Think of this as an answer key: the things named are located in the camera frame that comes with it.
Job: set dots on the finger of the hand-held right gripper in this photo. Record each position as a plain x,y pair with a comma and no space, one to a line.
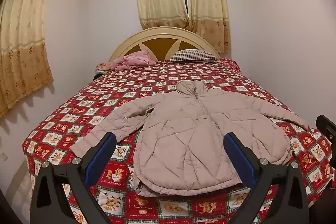
326,127

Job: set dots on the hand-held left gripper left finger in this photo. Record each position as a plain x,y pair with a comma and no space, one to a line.
101,158

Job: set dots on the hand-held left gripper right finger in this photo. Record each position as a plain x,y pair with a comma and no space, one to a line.
240,158

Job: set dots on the beige puffer jacket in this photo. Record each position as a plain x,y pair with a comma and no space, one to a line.
197,134

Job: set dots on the red bear print bedspread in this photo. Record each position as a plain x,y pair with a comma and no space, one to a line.
86,111

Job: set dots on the floral pillow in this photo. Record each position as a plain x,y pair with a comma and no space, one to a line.
103,66

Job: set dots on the pink blanket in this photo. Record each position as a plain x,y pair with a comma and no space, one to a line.
134,60

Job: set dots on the striped pillow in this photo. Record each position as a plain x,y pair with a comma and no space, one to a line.
195,55

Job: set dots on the cream arched headboard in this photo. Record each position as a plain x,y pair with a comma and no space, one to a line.
139,36

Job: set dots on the wide beige patterned curtain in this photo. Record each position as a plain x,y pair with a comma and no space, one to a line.
23,37

